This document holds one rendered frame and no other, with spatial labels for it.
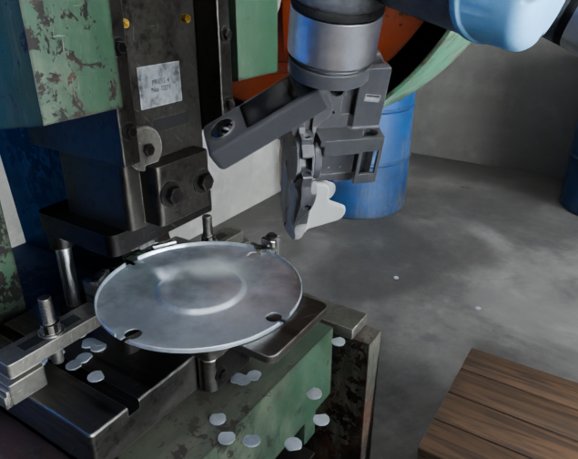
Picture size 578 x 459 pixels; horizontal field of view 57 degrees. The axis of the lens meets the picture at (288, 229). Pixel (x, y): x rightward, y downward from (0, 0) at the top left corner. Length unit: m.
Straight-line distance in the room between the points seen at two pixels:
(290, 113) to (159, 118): 0.28
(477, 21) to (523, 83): 3.53
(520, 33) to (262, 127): 0.22
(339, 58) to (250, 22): 0.35
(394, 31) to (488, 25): 0.53
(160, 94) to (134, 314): 0.29
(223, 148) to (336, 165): 0.11
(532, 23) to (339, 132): 0.20
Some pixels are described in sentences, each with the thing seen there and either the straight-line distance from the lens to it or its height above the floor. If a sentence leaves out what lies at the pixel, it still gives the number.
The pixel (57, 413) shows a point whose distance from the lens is 0.75.
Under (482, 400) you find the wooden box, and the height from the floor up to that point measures 0.35.
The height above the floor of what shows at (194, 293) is 0.79.
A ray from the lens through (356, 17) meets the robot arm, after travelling 0.43.
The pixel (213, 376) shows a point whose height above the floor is 0.68.
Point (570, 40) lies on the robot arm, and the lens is 0.49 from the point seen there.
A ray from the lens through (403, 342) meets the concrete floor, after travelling 2.02.
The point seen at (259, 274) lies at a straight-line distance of 0.81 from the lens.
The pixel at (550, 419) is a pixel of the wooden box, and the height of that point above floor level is 0.35.
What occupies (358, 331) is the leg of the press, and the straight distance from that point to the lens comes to 0.97.
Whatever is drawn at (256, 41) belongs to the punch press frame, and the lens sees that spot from 0.78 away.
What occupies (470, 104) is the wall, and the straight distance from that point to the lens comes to 3.99.
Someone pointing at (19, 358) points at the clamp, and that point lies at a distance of 0.77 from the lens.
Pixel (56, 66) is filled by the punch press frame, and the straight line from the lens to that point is 0.57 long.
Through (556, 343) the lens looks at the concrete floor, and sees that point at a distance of 2.19.
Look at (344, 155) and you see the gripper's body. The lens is 0.51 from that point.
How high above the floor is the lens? 1.18
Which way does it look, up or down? 25 degrees down
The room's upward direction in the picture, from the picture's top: straight up
